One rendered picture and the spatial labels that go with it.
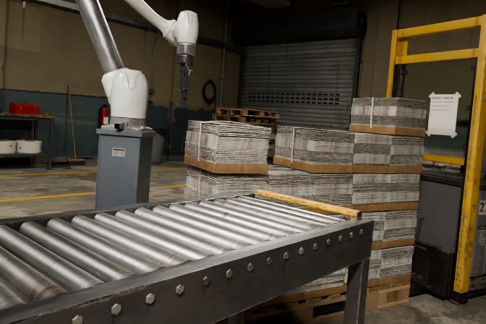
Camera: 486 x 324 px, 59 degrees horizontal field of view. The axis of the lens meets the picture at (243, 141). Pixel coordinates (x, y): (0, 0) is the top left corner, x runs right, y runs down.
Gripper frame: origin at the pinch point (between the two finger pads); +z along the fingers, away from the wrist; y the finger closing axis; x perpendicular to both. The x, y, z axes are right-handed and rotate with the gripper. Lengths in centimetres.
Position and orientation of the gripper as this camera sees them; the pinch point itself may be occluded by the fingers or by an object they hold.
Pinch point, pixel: (182, 98)
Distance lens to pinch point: 210.3
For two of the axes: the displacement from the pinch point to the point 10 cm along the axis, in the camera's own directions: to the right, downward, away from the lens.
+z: -0.7, 10.0, 0.5
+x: -8.6, -0.4, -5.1
